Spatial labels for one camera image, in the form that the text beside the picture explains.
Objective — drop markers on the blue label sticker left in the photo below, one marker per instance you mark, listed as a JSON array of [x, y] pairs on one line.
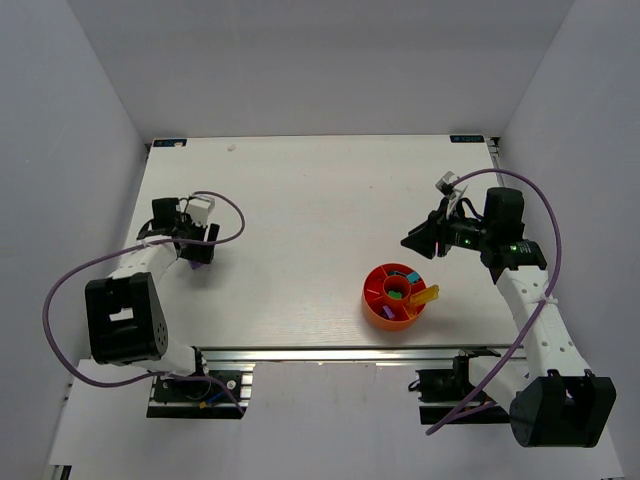
[[169, 143]]

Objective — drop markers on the aluminium front table rail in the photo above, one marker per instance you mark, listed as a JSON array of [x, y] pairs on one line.
[[340, 354]]

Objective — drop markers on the small cyan lego brick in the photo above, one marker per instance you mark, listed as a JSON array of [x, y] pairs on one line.
[[413, 277]]

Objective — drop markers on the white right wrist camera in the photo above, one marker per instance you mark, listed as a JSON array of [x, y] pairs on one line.
[[446, 185]]

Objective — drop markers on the blue label sticker right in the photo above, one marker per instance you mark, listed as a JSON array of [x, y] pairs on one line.
[[467, 139]]

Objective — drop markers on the blue label sticker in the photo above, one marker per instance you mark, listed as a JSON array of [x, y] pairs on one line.
[[467, 139], [169, 143]]

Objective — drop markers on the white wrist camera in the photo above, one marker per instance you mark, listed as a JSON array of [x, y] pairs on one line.
[[199, 208], [446, 185]]

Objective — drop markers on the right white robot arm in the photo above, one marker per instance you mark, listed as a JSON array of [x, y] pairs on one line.
[[560, 402]]

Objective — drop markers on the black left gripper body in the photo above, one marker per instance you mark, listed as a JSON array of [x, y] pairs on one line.
[[201, 248]]

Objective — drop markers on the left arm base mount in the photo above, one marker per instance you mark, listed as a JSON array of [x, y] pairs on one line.
[[173, 399]]

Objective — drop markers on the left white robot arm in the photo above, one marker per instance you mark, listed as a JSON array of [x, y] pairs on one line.
[[126, 322]]

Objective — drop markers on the yellow long lego plate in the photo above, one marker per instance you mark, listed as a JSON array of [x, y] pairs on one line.
[[424, 296]]

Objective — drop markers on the purple lego piece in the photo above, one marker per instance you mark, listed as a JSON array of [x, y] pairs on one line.
[[388, 313]]

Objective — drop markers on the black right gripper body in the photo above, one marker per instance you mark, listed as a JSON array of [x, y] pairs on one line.
[[440, 236]]

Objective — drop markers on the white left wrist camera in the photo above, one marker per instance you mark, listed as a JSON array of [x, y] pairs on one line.
[[199, 208]]

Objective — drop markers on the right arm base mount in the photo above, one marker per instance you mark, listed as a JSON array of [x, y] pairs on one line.
[[440, 389]]

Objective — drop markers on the orange divided round container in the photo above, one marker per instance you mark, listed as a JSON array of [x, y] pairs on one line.
[[374, 298]]

